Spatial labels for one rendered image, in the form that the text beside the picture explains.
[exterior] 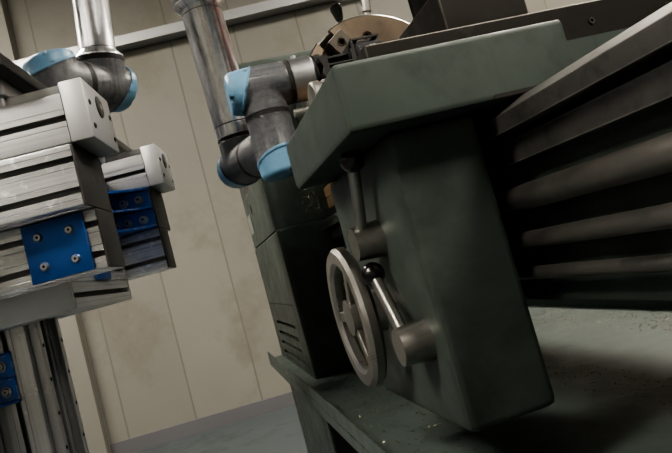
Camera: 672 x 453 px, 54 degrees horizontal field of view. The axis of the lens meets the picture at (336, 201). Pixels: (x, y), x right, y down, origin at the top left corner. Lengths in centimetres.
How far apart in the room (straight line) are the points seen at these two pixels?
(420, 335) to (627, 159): 24
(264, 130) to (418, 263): 56
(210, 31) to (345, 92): 73
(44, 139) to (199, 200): 312
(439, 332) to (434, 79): 21
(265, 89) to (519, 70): 58
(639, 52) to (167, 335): 383
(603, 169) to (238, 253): 365
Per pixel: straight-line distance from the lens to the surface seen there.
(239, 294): 405
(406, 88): 55
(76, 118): 101
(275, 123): 108
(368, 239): 64
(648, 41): 43
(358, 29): 138
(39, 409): 128
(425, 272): 57
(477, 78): 58
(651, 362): 94
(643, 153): 45
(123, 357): 419
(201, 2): 127
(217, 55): 123
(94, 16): 174
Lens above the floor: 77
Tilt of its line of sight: 5 degrees up
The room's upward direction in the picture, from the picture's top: 15 degrees counter-clockwise
